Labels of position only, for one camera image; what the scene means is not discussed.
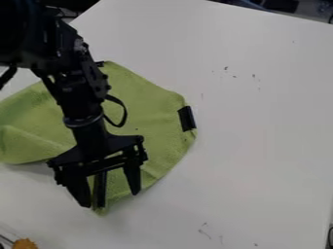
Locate green cloth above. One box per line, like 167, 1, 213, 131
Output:
0, 60, 200, 217

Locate orange toy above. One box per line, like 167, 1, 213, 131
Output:
12, 237, 40, 249

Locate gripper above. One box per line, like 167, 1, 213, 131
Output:
45, 113, 150, 209

